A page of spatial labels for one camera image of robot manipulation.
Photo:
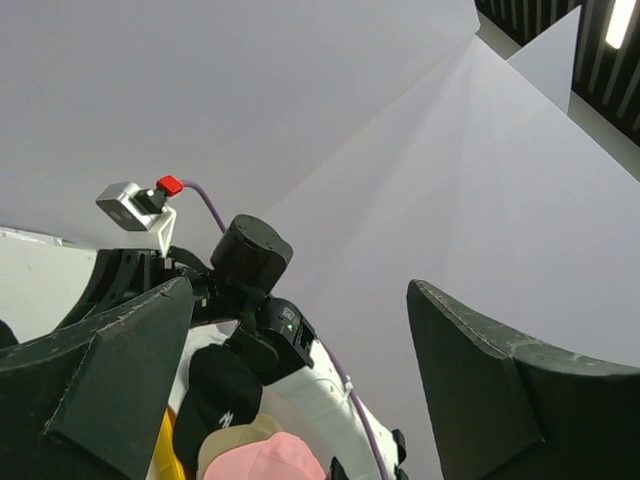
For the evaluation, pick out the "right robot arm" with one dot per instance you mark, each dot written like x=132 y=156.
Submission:
x=272 y=338

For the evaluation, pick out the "black cap white logo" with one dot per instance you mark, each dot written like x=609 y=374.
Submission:
x=222 y=392

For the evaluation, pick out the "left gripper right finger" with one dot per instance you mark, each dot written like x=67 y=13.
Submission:
x=506 y=405

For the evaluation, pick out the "yellow plastic tray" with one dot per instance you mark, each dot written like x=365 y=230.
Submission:
x=164 y=463

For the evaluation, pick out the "pink baseball cap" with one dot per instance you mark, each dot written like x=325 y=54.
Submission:
x=283 y=456

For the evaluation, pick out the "beige baseball cap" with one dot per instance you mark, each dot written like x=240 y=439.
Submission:
x=227 y=439

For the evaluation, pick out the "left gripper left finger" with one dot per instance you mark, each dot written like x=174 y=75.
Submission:
x=87 y=401

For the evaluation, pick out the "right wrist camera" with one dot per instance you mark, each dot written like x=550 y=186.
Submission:
x=142 y=213

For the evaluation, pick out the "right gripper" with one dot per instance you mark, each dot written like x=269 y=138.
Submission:
x=125 y=285

